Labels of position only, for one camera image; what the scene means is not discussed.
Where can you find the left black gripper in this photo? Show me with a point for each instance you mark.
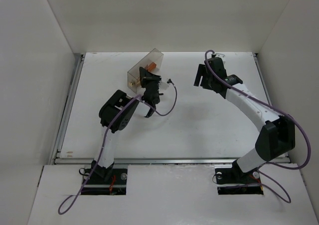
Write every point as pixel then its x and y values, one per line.
pixel 148 79

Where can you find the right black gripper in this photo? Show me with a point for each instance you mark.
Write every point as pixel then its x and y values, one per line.
pixel 204 79

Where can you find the long red-brown wood block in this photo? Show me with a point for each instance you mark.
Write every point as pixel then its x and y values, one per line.
pixel 151 66

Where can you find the light wood block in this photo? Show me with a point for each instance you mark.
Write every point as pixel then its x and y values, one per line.
pixel 134 83

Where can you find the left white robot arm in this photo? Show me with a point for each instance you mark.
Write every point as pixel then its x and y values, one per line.
pixel 115 115

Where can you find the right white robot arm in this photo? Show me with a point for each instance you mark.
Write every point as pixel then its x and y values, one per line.
pixel 276 131

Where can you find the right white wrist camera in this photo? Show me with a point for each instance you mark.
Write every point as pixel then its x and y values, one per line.
pixel 220 55

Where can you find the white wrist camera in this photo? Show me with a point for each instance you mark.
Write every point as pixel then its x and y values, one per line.
pixel 220 55
pixel 164 85

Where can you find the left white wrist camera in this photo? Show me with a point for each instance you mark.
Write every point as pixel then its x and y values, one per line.
pixel 164 85

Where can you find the front aluminium rail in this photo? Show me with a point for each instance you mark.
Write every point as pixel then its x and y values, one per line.
pixel 143 161

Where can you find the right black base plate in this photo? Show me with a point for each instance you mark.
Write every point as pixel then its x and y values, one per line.
pixel 232 182

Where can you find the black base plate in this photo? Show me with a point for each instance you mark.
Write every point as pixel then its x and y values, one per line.
pixel 232 182
pixel 115 185

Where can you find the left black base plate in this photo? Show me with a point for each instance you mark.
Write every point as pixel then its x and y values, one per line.
pixel 115 185

